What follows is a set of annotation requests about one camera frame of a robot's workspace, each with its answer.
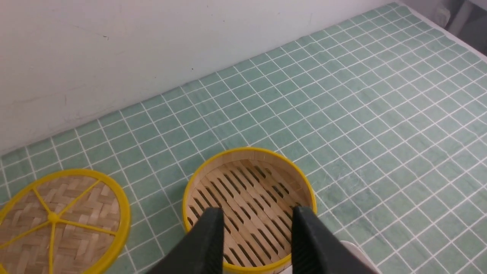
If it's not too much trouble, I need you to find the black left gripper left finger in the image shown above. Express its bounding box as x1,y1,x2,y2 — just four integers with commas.
148,207,224,274

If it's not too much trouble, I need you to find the yellow bamboo steamer lid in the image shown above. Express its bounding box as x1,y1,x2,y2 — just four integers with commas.
1,169,132,274

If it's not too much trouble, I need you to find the yellow bamboo steamer basket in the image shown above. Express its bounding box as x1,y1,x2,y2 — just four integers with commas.
182,147,318,274

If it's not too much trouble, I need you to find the green checkered tablecloth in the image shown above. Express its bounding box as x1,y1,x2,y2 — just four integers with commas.
1,3,487,274

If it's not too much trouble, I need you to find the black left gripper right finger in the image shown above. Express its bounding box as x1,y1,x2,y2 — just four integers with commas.
291,206,375,274

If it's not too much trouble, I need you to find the white square plate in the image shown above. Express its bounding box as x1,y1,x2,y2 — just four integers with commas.
340,241,381,274

